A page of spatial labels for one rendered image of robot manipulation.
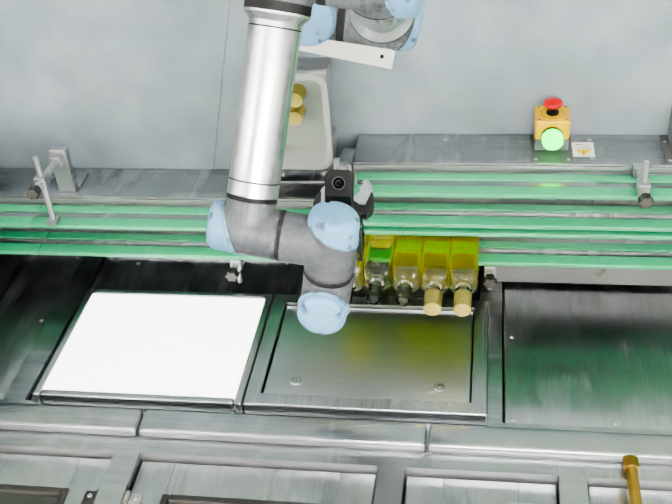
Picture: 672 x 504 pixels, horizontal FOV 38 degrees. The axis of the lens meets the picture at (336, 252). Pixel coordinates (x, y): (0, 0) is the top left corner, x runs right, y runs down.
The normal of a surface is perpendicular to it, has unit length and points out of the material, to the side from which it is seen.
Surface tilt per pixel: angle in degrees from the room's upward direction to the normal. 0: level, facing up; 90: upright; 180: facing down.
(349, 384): 91
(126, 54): 0
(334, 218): 90
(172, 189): 90
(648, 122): 0
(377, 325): 90
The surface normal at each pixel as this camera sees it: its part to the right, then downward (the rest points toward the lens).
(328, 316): -0.14, 0.59
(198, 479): -0.07, -0.81
